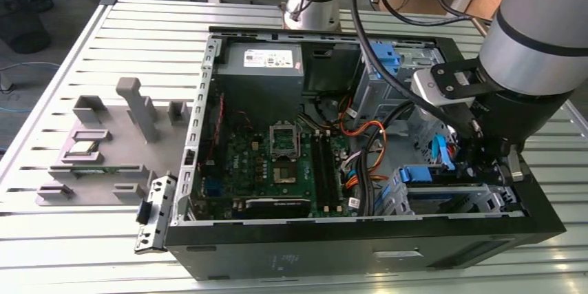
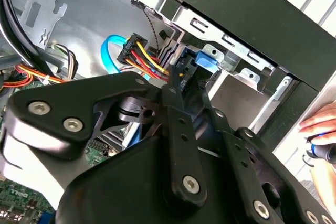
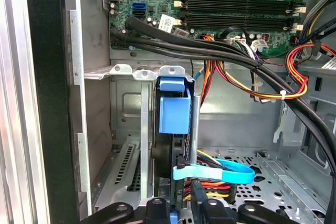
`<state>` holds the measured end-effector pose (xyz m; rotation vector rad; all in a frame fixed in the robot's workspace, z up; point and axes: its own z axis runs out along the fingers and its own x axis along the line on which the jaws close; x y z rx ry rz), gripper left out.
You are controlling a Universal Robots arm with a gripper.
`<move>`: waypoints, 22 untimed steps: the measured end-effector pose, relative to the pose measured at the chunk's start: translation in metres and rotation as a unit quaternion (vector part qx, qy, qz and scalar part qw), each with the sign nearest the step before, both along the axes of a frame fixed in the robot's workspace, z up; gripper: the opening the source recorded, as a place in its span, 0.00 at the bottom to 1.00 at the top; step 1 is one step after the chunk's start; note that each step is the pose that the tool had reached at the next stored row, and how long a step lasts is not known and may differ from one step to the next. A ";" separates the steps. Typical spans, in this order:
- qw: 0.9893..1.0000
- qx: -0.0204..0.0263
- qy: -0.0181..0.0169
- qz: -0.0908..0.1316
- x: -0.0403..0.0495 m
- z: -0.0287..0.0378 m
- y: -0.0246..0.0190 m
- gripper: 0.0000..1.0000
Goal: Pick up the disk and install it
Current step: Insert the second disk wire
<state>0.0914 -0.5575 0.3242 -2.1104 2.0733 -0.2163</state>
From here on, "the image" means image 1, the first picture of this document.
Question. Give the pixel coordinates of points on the grey parts rack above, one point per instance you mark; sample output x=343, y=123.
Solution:
x=115, y=170

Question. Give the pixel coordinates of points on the metal disk bay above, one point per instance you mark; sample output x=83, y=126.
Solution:
x=440, y=189

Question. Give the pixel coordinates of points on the CPU socket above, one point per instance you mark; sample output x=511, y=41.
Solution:
x=284, y=174

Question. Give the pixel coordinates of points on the metal card retention bracket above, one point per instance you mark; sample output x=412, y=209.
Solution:
x=156, y=211

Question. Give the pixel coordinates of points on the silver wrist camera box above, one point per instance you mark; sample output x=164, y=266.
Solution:
x=427, y=87

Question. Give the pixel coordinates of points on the black mesh waste bin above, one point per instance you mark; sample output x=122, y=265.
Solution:
x=23, y=32

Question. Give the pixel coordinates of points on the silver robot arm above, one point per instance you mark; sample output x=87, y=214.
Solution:
x=532, y=32

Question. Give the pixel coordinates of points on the black RAM slot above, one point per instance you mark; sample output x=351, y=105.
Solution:
x=334, y=170
x=328, y=170
x=323, y=170

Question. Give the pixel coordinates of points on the metal drive cage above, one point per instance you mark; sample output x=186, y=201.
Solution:
x=374, y=97

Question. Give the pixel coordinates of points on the empty blue drive carrier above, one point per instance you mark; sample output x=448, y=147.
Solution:
x=392, y=66

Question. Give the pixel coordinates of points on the black PC case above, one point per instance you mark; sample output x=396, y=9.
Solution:
x=322, y=249

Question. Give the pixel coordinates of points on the green RAM stick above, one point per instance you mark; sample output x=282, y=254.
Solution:
x=102, y=170

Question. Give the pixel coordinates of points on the silver CPU chip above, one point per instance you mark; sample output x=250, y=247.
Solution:
x=82, y=148

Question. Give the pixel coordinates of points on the grey power supply unit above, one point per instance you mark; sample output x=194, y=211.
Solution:
x=258, y=94

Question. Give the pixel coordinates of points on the black graphics card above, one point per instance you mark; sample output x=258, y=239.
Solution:
x=275, y=204

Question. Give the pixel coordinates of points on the hard disk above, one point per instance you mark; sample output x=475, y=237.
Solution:
x=415, y=174

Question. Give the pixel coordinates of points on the green motherboard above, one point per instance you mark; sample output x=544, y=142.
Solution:
x=248, y=170

